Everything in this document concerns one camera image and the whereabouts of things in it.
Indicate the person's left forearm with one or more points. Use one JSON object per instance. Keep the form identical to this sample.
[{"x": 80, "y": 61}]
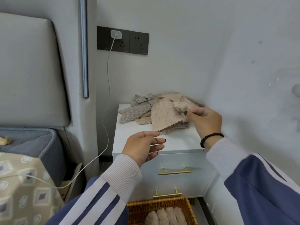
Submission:
[{"x": 100, "y": 199}]

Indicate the wooden stick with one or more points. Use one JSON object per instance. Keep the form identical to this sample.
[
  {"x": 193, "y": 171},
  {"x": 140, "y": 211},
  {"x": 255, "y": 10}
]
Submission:
[{"x": 4, "y": 141}]

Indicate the silver headboard trim strip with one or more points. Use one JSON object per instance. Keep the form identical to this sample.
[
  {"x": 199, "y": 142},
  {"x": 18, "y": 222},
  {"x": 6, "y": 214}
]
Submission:
[{"x": 84, "y": 49}]

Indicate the wide black wall socket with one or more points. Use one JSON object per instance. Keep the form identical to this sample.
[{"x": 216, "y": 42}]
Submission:
[{"x": 103, "y": 38}]

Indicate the white charger plug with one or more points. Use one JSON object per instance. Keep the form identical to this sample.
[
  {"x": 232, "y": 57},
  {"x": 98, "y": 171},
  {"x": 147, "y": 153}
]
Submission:
[{"x": 116, "y": 34}]

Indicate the person's right hand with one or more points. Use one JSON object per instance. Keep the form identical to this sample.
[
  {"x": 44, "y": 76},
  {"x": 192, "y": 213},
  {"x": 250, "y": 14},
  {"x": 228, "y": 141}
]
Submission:
[{"x": 208, "y": 121}]

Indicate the person's left hand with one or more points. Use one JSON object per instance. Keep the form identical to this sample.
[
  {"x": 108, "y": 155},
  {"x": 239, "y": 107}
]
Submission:
[{"x": 138, "y": 149}]

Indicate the person's right forearm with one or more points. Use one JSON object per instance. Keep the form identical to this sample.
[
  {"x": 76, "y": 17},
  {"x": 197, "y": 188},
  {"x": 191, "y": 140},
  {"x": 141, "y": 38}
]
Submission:
[{"x": 257, "y": 189}]

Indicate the narrow black wall socket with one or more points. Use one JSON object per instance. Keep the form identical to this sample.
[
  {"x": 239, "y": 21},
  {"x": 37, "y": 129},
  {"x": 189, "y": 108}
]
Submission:
[{"x": 139, "y": 43}]

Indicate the orange wicker basket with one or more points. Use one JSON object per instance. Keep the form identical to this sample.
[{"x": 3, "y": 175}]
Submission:
[{"x": 138, "y": 208}]

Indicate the grey padded headboard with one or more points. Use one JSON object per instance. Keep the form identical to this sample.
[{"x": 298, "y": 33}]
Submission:
[{"x": 30, "y": 72}]

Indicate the patterned beige bedspread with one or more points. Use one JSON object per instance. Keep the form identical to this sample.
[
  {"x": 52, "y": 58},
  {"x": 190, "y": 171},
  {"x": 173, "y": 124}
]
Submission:
[{"x": 25, "y": 196}]

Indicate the white nightstand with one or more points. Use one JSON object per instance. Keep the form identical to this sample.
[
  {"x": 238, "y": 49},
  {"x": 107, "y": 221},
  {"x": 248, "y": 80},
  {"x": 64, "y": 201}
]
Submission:
[{"x": 145, "y": 166}]

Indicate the light wooden board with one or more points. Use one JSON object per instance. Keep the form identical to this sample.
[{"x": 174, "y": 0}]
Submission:
[{"x": 65, "y": 189}]

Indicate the pile of beige grey towels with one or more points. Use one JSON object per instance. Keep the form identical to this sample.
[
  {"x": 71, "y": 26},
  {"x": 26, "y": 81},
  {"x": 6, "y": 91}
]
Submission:
[{"x": 136, "y": 112}]

